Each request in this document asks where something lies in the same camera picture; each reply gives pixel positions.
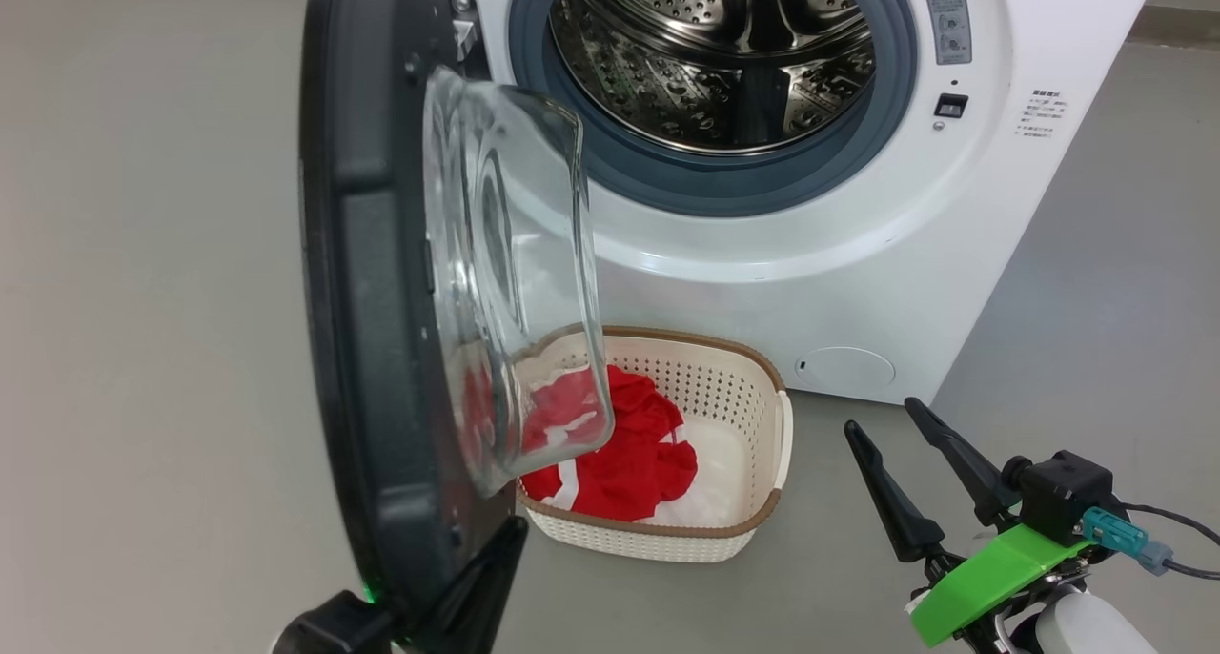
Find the red garment wide white stripe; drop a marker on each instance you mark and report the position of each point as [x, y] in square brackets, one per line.
[629, 463]

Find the stainless steel washer drum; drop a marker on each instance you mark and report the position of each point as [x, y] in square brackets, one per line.
[667, 82]

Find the round washer filter cover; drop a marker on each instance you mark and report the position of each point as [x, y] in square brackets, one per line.
[845, 368]

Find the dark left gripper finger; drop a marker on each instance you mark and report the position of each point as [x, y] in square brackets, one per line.
[477, 597]

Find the red white jersey striped cuffs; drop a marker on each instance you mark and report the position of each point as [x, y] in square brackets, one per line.
[705, 501]

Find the black door latch socket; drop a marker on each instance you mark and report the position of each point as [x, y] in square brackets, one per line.
[951, 106]

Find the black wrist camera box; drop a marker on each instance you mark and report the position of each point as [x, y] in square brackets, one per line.
[1072, 492]
[329, 630]

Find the cream perforated basket brown rim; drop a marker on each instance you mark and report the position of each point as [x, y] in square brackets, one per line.
[734, 397]

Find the white front-load washing machine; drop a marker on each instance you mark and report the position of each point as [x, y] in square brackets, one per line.
[858, 282]

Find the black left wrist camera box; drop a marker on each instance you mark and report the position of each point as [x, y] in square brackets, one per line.
[329, 630]

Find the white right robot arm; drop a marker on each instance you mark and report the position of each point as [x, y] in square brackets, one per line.
[1087, 630]

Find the grey warning label sticker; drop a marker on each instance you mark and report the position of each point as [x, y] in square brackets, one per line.
[946, 20]

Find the grey rubber door gasket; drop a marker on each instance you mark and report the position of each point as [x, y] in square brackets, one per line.
[724, 182]

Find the metal door hinge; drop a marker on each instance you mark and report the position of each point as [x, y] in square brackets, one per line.
[465, 30]

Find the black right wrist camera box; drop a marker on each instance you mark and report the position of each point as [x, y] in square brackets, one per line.
[1072, 492]

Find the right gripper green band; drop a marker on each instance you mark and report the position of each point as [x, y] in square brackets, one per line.
[991, 578]

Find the black round glass washer door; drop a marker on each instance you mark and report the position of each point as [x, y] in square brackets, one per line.
[372, 301]

